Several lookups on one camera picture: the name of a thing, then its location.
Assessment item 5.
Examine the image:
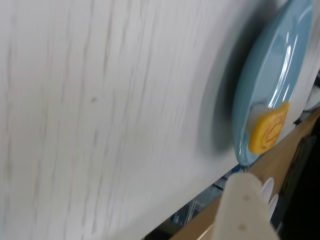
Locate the light wooden desk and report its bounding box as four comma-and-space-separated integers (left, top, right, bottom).
169, 107, 320, 240

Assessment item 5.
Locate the blue ceramic dish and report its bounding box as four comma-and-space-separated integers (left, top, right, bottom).
231, 0, 315, 167

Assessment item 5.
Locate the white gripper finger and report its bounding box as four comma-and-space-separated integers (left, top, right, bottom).
213, 172, 279, 240

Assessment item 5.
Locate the yellow egg sushi toy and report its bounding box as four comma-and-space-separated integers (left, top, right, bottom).
245, 101, 291, 155

